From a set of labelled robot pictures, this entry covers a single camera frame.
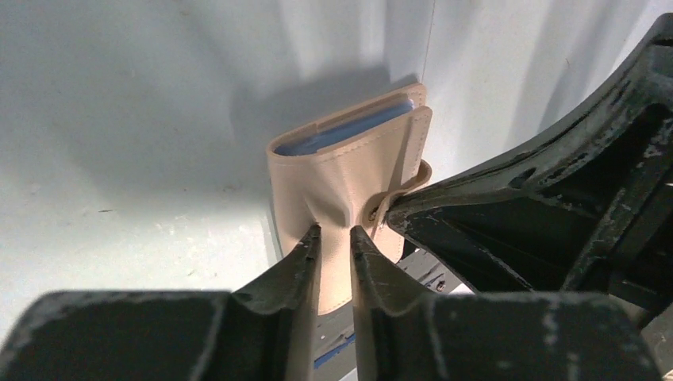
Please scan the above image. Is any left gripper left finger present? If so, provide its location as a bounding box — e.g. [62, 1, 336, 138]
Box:
[1, 225, 321, 380]

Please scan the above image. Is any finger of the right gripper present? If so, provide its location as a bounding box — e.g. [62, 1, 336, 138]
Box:
[386, 13, 672, 326]

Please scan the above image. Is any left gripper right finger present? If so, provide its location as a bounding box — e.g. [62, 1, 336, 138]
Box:
[350, 226, 661, 380]

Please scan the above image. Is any tan leather card holder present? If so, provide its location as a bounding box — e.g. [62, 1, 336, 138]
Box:
[267, 83, 433, 315]

